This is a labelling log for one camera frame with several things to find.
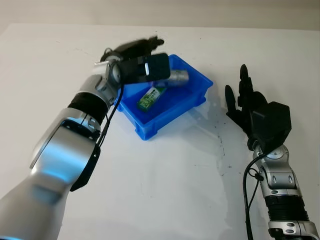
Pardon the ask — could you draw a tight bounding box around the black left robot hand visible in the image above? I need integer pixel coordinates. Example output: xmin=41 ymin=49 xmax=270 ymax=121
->
xmin=99 ymin=36 xmax=166 ymax=63

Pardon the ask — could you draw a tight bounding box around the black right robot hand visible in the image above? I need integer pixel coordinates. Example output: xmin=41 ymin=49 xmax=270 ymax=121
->
xmin=224 ymin=63 xmax=269 ymax=142

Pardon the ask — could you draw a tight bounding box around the green printed packet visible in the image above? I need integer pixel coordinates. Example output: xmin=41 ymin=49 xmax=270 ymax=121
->
xmin=136 ymin=86 xmax=168 ymax=111

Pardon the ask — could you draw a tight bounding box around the silver cylindrical can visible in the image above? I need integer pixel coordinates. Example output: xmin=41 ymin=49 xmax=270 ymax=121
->
xmin=163 ymin=68 xmax=191 ymax=89

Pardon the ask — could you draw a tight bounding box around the blue plastic tray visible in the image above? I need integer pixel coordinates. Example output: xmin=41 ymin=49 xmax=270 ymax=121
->
xmin=116 ymin=54 xmax=214 ymax=142

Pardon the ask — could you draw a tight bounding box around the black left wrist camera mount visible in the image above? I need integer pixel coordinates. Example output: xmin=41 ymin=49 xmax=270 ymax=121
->
xmin=117 ymin=52 xmax=172 ymax=85

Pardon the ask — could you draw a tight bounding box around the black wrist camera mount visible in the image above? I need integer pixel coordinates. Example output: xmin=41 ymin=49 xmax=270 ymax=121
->
xmin=117 ymin=52 xmax=172 ymax=85
xmin=250 ymin=101 xmax=294 ymax=154

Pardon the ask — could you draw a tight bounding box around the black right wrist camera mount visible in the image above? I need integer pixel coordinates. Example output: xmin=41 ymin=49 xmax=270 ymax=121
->
xmin=250 ymin=101 xmax=294 ymax=154

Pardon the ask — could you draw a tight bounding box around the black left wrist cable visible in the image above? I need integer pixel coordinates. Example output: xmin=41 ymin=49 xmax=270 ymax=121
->
xmin=95 ymin=83 xmax=125 ymax=151

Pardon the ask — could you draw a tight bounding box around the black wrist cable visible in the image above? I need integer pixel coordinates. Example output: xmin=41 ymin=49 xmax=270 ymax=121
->
xmin=243 ymin=147 xmax=266 ymax=240
xmin=95 ymin=83 xmax=125 ymax=151

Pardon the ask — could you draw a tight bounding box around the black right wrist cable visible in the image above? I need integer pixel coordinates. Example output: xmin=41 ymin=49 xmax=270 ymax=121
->
xmin=243 ymin=147 xmax=266 ymax=240

